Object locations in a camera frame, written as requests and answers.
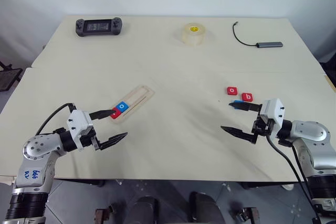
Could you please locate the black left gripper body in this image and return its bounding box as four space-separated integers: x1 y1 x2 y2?
81 128 103 153

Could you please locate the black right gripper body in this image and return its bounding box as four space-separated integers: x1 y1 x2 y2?
251 115 274 137

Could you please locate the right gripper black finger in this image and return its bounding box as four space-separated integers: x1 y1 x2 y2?
228 102 263 113
220 125 258 145

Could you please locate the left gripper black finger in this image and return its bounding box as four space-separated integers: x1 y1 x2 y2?
88 109 117 122
99 132 129 151

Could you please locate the red letter tile b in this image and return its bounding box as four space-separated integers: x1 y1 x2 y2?
240 92 255 103

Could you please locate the red letter tile r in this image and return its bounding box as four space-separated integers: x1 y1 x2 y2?
109 108 122 120

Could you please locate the blue letter tile o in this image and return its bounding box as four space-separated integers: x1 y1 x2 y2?
115 101 130 112

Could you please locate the wooden letter tray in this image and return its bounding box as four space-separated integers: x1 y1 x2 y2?
109 84 155 125

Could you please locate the black handheld game console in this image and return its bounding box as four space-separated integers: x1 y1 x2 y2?
75 17 123 37

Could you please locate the clear packing tape roll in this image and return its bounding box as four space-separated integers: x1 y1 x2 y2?
181 22 206 47

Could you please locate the black metal stand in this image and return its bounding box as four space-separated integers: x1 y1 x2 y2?
0 60 24 93

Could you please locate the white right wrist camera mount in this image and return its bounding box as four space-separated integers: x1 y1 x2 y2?
258 98 286 141

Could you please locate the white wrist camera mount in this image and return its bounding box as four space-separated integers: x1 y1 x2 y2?
258 98 286 141
66 109 95 152

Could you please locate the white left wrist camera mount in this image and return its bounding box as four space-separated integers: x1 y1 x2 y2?
66 109 95 152

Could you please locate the black table frame bar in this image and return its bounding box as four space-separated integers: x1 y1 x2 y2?
55 178 107 187
240 182 300 190

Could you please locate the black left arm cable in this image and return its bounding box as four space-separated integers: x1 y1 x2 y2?
35 103 77 135

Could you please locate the grey usb hub with cable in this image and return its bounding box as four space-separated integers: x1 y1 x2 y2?
232 21 284 49

